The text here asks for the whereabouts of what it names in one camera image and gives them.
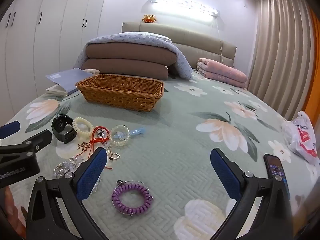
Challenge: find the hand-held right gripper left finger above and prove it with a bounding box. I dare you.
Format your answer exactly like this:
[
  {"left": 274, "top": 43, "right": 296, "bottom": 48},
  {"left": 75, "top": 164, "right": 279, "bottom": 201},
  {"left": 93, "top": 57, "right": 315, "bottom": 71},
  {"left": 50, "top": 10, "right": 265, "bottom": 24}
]
[{"left": 25, "top": 147, "right": 113, "bottom": 240}]

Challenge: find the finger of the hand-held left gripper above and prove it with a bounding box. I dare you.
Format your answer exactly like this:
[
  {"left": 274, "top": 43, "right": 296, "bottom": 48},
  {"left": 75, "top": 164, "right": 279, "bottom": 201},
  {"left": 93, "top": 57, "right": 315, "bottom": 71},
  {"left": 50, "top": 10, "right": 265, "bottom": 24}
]
[
  {"left": 21, "top": 129, "right": 53, "bottom": 153},
  {"left": 0, "top": 120, "right": 21, "bottom": 140}
]

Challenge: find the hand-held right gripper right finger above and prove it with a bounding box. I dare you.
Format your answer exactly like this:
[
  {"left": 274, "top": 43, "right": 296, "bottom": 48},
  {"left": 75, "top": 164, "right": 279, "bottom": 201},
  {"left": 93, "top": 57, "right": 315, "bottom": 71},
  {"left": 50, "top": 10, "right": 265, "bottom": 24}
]
[{"left": 207, "top": 148, "right": 294, "bottom": 240}]

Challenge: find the black smartwatch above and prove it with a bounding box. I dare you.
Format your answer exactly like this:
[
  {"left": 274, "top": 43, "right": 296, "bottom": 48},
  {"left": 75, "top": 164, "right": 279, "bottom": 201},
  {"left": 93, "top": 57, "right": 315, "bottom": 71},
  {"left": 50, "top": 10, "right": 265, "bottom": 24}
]
[{"left": 51, "top": 113, "right": 77, "bottom": 144}]

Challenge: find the clear crystal bracelet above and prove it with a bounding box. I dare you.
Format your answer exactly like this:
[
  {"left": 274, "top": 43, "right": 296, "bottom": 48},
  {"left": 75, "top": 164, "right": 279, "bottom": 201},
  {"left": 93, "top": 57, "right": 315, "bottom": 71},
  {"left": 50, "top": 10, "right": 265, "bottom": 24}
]
[{"left": 53, "top": 156, "right": 102, "bottom": 195}]

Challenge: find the red cord bracelet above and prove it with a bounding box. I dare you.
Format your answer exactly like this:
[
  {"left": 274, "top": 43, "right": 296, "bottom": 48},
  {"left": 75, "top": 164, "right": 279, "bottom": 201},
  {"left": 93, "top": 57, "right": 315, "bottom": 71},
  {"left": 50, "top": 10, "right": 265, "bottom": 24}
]
[{"left": 77, "top": 126, "right": 112, "bottom": 169}]

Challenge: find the silver nail clipper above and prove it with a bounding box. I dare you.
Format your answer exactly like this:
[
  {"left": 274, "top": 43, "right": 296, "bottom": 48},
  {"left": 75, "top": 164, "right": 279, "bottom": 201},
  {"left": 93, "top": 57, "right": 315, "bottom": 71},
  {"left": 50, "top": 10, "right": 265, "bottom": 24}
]
[{"left": 96, "top": 128, "right": 107, "bottom": 142}]

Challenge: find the brown wicker basket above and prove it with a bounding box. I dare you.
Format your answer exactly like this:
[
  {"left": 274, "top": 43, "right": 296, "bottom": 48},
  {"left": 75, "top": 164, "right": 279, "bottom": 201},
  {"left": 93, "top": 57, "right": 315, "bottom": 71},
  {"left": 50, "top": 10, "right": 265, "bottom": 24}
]
[{"left": 75, "top": 74, "right": 164, "bottom": 112}]

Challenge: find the black smartphone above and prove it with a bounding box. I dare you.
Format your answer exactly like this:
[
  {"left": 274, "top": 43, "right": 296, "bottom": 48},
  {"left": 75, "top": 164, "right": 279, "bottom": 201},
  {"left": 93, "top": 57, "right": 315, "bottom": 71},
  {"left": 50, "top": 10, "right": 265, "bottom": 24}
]
[{"left": 263, "top": 153, "right": 290, "bottom": 205}]

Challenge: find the white book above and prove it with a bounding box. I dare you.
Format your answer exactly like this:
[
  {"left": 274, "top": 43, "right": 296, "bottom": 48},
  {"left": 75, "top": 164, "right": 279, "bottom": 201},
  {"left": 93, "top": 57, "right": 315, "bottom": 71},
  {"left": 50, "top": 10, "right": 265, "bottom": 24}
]
[{"left": 45, "top": 85, "right": 68, "bottom": 97}]

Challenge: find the green floral bedspread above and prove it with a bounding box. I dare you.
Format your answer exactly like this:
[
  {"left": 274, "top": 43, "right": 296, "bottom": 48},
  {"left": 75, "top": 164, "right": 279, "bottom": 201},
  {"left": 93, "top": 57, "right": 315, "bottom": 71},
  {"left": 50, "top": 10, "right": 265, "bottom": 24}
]
[{"left": 0, "top": 70, "right": 320, "bottom": 240}]

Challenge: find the blue hair clip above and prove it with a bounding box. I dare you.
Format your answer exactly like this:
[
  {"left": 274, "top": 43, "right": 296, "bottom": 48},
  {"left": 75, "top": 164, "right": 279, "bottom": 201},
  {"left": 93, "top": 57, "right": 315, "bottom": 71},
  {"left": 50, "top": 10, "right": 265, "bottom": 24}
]
[{"left": 112, "top": 127, "right": 146, "bottom": 140}]

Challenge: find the purple book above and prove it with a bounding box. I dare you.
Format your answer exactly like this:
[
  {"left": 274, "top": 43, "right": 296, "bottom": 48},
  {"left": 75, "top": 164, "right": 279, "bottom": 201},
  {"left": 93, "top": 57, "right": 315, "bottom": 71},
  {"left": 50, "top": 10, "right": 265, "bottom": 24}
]
[{"left": 45, "top": 67, "right": 97, "bottom": 97}]

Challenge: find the white plastic bag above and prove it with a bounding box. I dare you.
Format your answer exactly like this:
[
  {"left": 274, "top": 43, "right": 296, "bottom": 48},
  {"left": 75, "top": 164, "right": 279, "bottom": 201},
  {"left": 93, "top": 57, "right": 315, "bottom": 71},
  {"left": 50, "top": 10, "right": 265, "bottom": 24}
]
[{"left": 281, "top": 110, "right": 319, "bottom": 165}]

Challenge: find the white wardrobe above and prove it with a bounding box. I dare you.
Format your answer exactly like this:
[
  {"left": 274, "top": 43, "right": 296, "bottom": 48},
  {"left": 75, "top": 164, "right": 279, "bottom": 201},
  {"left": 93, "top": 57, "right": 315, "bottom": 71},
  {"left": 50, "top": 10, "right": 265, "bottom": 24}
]
[{"left": 0, "top": 0, "right": 112, "bottom": 120}]

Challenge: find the pink folded blanket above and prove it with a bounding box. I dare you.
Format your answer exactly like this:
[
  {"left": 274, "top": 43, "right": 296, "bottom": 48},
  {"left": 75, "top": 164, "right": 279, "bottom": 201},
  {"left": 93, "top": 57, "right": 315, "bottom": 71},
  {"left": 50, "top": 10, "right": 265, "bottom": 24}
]
[{"left": 196, "top": 58, "right": 248, "bottom": 89}]

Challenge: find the brown folded quilt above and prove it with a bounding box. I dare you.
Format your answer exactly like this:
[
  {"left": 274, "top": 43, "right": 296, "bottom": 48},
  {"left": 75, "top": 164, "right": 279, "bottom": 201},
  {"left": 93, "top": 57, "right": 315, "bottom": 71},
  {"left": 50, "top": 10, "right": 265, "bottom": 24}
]
[
  {"left": 81, "top": 58, "right": 169, "bottom": 80},
  {"left": 86, "top": 44, "right": 177, "bottom": 62}
]

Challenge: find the orange curtain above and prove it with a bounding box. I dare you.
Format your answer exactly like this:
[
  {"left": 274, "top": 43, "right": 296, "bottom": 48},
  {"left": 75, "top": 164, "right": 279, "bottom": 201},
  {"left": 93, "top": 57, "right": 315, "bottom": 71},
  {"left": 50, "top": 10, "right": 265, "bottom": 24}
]
[{"left": 285, "top": 5, "right": 320, "bottom": 123}]

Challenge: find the beige curtain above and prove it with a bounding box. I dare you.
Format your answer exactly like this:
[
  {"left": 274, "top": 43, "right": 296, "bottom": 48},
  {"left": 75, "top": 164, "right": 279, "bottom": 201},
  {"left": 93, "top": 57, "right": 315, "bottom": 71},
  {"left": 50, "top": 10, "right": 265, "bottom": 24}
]
[{"left": 247, "top": 0, "right": 317, "bottom": 113}]

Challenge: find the beige padded headboard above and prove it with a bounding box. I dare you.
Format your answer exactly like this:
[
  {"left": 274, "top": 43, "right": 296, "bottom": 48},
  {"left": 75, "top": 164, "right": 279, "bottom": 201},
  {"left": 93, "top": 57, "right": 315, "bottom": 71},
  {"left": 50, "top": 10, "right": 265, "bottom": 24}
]
[{"left": 122, "top": 22, "right": 237, "bottom": 77}]

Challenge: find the blue floral quilt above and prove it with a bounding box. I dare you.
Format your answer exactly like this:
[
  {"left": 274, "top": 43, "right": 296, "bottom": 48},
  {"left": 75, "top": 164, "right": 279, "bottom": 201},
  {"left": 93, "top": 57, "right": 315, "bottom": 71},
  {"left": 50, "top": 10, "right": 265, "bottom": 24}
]
[{"left": 75, "top": 31, "right": 193, "bottom": 80}]

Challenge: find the purple coil bracelet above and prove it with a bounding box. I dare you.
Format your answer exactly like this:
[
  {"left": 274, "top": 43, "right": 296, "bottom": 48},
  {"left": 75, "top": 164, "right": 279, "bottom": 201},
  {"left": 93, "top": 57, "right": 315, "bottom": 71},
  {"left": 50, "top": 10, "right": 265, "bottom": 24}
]
[{"left": 112, "top": 179, "right": 153, "bottom": 217}]

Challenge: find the purple spiral hair tie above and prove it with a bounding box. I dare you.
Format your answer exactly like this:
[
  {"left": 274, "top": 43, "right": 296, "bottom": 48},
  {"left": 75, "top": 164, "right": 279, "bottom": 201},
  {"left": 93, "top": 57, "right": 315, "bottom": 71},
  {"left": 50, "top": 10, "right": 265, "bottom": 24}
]
[{"left": 112, "top": 183, "right": 148, "bottom": 215}]

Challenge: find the white hanging cable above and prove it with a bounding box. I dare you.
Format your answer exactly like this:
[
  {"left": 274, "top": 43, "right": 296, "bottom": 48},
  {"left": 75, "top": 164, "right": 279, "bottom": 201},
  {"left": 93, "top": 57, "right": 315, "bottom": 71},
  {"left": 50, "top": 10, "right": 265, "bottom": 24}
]
[{"left": 217, "top": 22, "right": 225, "bottom": 63}]

